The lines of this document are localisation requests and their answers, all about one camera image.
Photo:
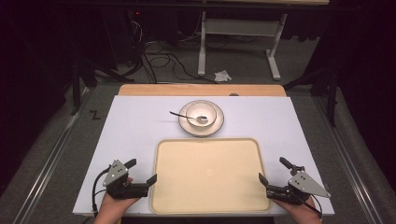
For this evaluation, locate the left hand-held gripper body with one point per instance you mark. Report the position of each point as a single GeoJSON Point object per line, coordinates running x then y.
{"type": "Point", "coordinates": [120, 183]}

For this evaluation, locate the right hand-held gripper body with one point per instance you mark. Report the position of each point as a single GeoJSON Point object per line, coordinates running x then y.
{"type": "Point", "coordinates": [295, 188]}

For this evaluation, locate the beige tray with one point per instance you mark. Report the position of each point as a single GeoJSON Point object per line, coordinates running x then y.
{"type": "Point", "coordinates": [209, 175]}

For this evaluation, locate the white plate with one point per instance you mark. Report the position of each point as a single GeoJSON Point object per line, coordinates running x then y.
{"type": "Point", "coordinates": [218, 123]}

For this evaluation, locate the metal spoon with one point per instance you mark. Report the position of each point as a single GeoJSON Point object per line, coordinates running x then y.
{"type": "Point", "coordinates": [190, 117]}

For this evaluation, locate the white bowl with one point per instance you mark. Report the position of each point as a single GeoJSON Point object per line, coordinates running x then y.
{"type": "Point", "coordinates": [201, 114]}

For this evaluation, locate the person's left hand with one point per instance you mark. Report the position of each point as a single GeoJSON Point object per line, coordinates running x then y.
{"type": "Point", "coordinates": [116, 205]}

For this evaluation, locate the person's right hand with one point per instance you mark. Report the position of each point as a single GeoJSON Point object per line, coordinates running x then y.
{"type": "Point", "coordinates": [300, 213]}

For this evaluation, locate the white mat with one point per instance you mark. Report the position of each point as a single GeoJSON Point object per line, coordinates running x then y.
{"type": "Point", "coordinates": [137, 130]}

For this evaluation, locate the black stand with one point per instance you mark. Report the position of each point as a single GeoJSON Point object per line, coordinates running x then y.
{"type": "Point", "coordinates": [327, 84]}

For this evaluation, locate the crumpled white paper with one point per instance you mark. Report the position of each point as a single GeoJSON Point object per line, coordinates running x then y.
{"type": "Point", "coordinates": [222, 76]}

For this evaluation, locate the white metal table frame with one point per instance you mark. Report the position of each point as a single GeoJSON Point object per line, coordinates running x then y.
{"type": "Point", "coordinates": [241, 28]}

